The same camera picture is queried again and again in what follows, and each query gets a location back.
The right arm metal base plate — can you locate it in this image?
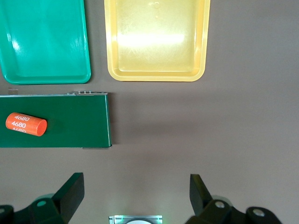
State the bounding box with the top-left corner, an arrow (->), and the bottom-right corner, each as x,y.
108,214 -> 163,224

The green plastic tray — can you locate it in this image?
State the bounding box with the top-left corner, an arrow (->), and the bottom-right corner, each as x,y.
0,0 -> 92,84

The yellow plastic tray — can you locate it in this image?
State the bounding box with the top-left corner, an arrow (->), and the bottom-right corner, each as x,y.
104,0 -> 211,82

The orange cylinder marked 4680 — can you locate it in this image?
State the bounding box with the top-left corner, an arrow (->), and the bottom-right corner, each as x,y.
5,112 -> 48,137

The green conveyor belt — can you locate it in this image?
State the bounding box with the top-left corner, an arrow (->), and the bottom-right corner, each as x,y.
0,90 -> 113,149

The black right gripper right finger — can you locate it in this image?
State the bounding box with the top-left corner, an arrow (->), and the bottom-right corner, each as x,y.
185,174 -> 283,224

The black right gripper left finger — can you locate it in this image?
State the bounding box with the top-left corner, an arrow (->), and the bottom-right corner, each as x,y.
0,173 -> 85,224

